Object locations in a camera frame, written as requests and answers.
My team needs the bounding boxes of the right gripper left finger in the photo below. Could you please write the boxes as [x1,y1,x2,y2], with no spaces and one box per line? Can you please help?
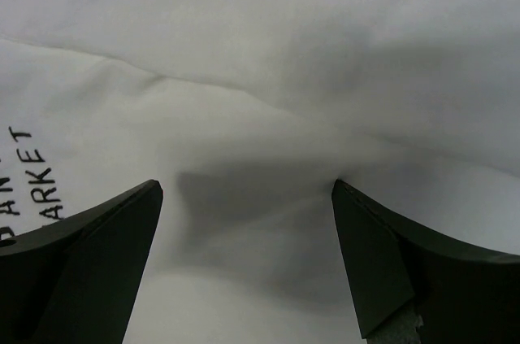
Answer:
[1,180,163,344]

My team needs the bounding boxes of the white cartoon-print t-shirt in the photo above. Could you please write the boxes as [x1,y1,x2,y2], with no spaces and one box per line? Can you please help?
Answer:
[1,0,519,343]

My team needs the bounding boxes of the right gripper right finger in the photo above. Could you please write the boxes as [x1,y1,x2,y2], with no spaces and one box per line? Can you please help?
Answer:
[331,180,519,343]

